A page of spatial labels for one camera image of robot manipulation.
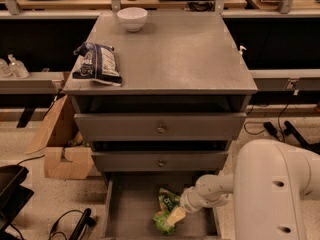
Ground black cable with handle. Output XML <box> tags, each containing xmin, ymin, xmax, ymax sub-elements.
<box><xmin>48</xmin><ymin>207</ymin><xmax>97</xmax><ymax>240</ymax></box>

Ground black tray stack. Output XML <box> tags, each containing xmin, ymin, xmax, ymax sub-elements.
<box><xmin>0</xmin><ymin>165</ymin><xmax>34</xmax><ymax>233</ymax></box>

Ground black stand leg right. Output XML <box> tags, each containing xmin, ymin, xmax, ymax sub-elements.
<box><xmin>284</xmin><ymin>121</ymin><xmax>320</xmax><ymax>155</ymax></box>

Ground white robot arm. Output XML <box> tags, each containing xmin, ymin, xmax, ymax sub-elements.
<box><xmin>165</xmin><ymin>139</ymin><xmax>320</xmax><ymax>240</ymax></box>

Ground grey drawer cabinet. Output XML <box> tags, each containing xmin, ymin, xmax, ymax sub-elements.
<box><xmin>62</xmin><ymin>10</ymin><xmax>259</xmax><ymax>182</ymax></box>

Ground white pump bottle top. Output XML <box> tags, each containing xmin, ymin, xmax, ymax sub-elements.
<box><xmin>239</xmin><ymin>45</ymin><xmax>247</xmax><ymax>55</ymax></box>

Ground clear plastic bottle left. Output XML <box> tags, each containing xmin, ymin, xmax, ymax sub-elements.
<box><xmin>0</xmin><ymin>58</ymin><xmax>12</xmax><ymax>77</ymax></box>

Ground green rice chip bag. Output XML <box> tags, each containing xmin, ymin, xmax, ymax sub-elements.
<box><xmin>153</xmin><ymin>188</ymin><xmax>180</xmax><ymax>235</ymax></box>

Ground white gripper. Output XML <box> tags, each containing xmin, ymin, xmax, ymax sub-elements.
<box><xmin>165</xmin><ymin>187</ymin><xmax>200</xmax><ymax>226</ymax></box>

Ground dark blue snack bag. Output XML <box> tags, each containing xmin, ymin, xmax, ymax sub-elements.
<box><xmin>72</xmin><ymin>42</ymin><xmax>122</xmax><ymax>86</ymax></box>

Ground white ceramic bowl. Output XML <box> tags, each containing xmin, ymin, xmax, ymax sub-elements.
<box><xmin>117</xmin><ymin>7</ymin><xmax>148</xmax><ymax>32</ymax></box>

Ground clear plastic bottle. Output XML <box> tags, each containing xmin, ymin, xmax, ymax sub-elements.
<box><xmin>8</xmin><ymin>54</ymin><xmax>29</xmax><ymax>78</ymax></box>
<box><xmin>0</xmin><ymin>58</ymin><xmax>12</xmax><ymax>77</ymax></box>

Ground grey top drawer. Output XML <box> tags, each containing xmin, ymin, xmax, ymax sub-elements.
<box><xmin>74</xmin><ymin>113</ymin><xmax>246</xmax><ymax>142</ymax></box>

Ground black floor cable right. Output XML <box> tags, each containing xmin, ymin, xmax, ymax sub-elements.
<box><xmin>243</xmin><ymin>100</ymin><xmax>294</xmax><ymax>143</ymax></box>

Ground grey middle drawer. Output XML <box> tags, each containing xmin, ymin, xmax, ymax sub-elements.
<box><xmin>92</xmin><ymin>151</ymin><xmax>228</xmax><ymax>172</ymax></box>

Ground grey open bottom drawer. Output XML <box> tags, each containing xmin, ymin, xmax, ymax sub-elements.
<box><xmin>103</xmin><ymin>171</ymin><xmax>221</xmax><ymax>240</ymax></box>

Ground open cardboard box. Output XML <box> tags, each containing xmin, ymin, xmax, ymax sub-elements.
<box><xmin>25</xmin><ymin>96</ymin><xmax>94</xmax><ymax>180</ymax></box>

